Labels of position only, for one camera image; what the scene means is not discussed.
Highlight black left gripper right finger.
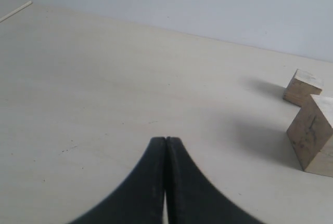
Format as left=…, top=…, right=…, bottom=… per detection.
left=165, top=137, right=261, bottom=223

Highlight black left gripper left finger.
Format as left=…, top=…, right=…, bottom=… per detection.
left=71, top=137, right=166, bottom=224

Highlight largest wooden cube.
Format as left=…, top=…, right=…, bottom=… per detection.
left=287, top=95, right=332, bottom=177

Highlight tall wooden cube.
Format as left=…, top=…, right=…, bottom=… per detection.
left=283, top=69, right=324, bottom=107

